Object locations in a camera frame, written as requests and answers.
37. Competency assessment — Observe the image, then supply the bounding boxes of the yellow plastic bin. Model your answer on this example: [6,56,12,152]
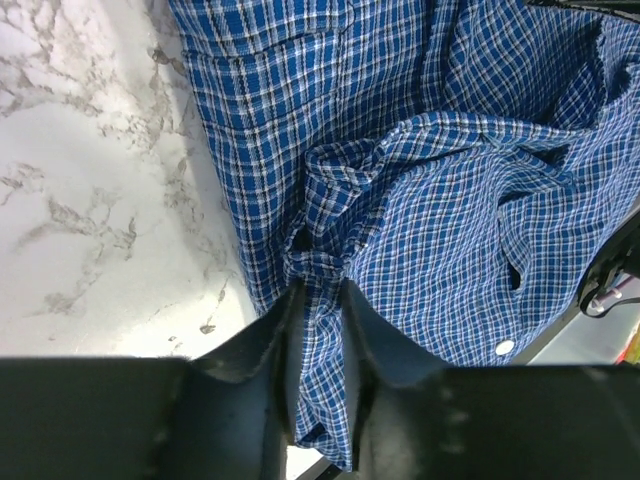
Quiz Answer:
[616,326,640,366]

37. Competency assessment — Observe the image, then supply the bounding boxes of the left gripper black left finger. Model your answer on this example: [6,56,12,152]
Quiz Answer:
[1,284,305,479]

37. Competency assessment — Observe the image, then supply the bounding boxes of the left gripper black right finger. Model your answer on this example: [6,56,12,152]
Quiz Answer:
[344,287,639,479]

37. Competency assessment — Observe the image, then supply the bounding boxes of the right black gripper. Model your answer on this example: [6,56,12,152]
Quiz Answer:
[579,200,639,318]

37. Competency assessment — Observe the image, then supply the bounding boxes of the blue checkered long sleeve shirt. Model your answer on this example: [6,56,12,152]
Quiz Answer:
[170,1,639,470]

